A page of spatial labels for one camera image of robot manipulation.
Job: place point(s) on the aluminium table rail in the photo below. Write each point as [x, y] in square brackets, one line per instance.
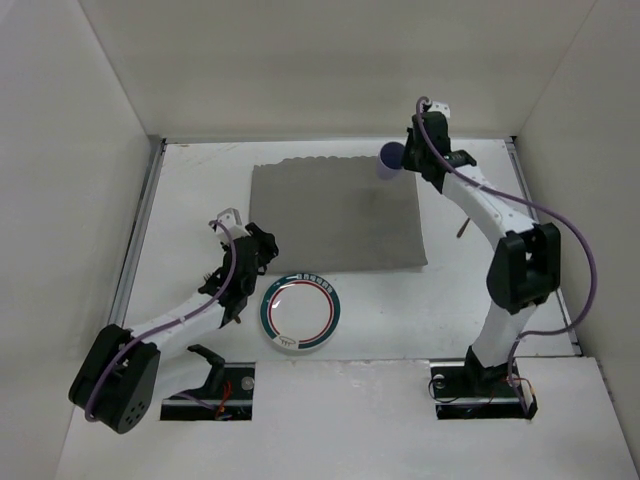
[128, 269]
[531, 262]

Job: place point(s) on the left aluminium table rail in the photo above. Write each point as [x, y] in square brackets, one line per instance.
[128, 269]

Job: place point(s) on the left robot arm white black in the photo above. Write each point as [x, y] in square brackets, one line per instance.
[127, 370]

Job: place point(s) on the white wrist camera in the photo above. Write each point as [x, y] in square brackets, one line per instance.
[229, 220]
[436, 106]

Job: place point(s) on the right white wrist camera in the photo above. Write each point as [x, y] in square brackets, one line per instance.
[436, 106]

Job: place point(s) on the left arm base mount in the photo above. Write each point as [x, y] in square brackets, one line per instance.
[226, 400]

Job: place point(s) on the grey cloth placemat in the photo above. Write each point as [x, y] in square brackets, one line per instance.
[334, 214]

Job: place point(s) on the brown wooden spoon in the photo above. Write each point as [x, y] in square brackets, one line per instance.
[462, 229]

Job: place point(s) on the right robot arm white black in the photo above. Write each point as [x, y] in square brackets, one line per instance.
[468, 188]

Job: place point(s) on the white plate green red rim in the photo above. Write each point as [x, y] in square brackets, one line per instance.
[300, 313]

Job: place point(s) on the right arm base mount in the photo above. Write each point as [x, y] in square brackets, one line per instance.
[463, 392]

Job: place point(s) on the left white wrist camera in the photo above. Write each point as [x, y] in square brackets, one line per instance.
[229, 220]

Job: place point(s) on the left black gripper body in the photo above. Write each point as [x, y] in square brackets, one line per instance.
[232, 298]

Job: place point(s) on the lilac plastic cup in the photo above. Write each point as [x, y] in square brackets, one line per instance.
[389, 160]

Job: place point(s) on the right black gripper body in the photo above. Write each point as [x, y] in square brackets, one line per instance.
[412, 154]

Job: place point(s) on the right aluminium table rail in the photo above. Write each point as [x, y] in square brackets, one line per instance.
[531, 262]

